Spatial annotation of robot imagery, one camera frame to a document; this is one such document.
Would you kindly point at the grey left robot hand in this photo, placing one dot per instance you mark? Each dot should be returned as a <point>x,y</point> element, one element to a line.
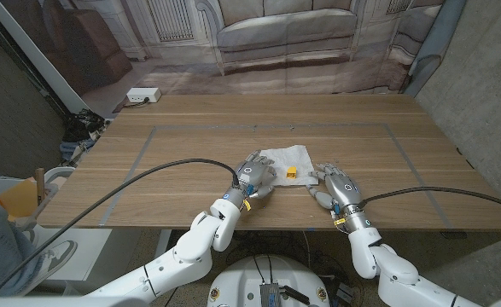
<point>252,175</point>

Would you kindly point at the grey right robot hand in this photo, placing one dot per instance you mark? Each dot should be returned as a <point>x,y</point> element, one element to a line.
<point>344,189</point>

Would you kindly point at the small yellow plastic item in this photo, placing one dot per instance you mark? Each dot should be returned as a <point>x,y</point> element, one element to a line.
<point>291,172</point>

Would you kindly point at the white tissue paper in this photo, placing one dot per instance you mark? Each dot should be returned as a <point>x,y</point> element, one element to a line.
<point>293,155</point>

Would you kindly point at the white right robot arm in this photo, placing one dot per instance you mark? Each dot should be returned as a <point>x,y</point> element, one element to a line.
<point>399,273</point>

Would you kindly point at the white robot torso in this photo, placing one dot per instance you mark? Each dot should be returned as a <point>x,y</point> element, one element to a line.
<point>241,277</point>

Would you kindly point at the grey finned electronics box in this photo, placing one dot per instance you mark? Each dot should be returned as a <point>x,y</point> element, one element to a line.
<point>269,295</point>

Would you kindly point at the printed sofa room backdrop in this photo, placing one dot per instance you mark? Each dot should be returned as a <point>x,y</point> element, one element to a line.
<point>275,42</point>

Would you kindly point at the white power strip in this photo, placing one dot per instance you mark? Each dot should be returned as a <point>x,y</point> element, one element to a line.
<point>143,94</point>

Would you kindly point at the grey blue rolled sheet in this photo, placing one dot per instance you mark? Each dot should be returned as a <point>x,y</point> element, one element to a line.
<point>435,42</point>

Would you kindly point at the white floor panel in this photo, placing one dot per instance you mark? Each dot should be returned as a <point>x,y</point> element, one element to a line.
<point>94,251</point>

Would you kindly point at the white chair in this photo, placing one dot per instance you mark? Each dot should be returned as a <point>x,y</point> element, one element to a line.
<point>60,172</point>

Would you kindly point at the white grey sneaker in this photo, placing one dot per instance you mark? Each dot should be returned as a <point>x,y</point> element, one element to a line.
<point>56,256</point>

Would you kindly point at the orange cardboard box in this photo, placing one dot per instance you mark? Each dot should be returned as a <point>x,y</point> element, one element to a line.
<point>19,198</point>

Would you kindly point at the white backdrop frame pole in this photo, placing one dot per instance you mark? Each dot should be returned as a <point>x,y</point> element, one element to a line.
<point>41,59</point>

